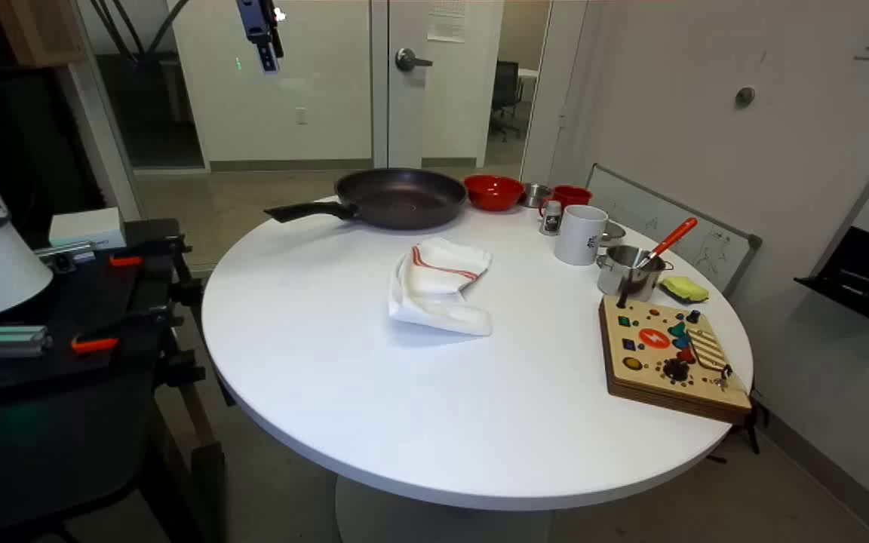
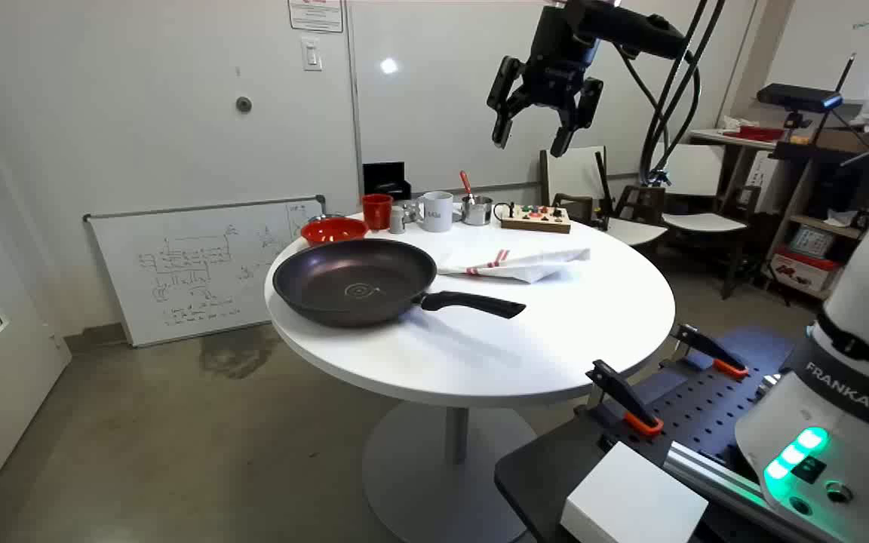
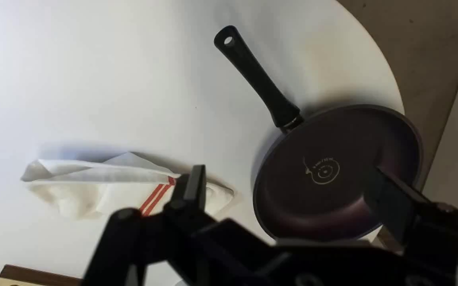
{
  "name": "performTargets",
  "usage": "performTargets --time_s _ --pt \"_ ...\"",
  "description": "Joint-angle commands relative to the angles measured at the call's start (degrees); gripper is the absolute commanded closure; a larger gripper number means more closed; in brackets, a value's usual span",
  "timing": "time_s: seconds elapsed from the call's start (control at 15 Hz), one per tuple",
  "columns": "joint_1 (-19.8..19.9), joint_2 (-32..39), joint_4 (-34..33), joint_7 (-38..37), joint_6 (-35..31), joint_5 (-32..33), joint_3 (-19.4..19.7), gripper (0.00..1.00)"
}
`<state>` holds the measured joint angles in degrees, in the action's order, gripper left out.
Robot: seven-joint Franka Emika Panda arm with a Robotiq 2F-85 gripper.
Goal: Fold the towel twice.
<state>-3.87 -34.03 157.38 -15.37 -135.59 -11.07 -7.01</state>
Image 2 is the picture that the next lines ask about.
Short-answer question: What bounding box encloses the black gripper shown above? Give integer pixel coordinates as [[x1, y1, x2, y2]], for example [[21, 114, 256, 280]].
[[485, 4, 607, 159]]

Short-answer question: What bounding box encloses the white towel with red stripes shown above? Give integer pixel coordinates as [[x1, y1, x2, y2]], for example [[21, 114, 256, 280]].
[[434, 246, 595, 288]]

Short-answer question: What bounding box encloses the white chair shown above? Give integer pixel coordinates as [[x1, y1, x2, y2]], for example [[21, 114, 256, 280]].
[[540, 144, 670, 250], [644, 138, 751, 299]]

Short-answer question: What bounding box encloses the wooden toy board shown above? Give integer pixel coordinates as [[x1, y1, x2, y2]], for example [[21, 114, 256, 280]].
[[494, 202, 573, 236]]

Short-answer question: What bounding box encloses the steel pot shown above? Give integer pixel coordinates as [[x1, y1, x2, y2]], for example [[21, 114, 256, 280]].
[[455, 195, 494, 229]]

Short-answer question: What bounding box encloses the white mug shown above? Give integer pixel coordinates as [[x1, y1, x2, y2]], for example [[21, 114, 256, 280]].
[[415, 192, 462, 236]]

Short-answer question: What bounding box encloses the red cup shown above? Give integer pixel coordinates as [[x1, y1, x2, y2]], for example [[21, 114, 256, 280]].
[[359, 192, 396, 232]]

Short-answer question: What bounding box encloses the red tray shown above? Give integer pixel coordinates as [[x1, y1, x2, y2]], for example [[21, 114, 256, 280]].
[[734, 125, 788, 144]]

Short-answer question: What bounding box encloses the red bowl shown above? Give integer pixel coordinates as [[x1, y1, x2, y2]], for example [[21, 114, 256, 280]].
[[300, 216, 372, 250]]

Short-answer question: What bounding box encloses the black device on shelf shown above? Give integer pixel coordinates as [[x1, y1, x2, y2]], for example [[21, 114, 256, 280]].
[[756, 82, 846, 114]]

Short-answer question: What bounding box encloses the black frying pan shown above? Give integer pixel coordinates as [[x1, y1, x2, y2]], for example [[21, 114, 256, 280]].
[[269, 236, 528, 333]]

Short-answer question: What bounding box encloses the black orange clamp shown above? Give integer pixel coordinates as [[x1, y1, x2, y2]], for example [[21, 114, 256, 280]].
[[585, 357, 666, 443], [672, 320, 756, 385]]

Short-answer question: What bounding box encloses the wooden shelf unit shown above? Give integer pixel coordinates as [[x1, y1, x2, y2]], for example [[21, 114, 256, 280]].
[[688, 117, 869, 306]]

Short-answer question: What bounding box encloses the red white box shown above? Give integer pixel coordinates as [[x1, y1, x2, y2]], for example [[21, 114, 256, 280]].
[[767, 249, 839, 301]]

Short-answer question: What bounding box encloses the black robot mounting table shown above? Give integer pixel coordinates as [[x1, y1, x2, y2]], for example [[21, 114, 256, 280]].
[[493, 325, 869, 543]]

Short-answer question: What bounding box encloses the leaning whiteboard with drawings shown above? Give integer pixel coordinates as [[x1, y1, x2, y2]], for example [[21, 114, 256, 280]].
[[83, 195, 328, 350]]

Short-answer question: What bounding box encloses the silver aluminium bar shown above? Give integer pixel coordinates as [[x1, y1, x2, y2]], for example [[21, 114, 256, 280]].
[[664, 437, 773, 518]]

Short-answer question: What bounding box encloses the white door with window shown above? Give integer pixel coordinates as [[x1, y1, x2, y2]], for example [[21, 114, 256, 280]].
[[0, 57, 77, 543]]

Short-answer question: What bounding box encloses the large wall whiteboard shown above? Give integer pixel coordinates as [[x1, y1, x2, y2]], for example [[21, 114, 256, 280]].
[[344, 0, 765, 205]]

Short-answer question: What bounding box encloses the black wall holder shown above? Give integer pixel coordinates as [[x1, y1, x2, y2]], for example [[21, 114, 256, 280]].
[[359, 159, 417, 202]]

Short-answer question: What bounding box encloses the white light switch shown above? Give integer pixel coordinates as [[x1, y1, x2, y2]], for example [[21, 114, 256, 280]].
[[300, 38, 327, 76]]

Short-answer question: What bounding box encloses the paper wall sign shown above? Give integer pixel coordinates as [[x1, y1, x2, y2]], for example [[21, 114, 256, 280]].
[[283, 0, 346, 38]]

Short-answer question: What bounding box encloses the white table pedestal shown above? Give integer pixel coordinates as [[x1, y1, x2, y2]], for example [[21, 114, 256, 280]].
[[359, 402, 540, 543]]

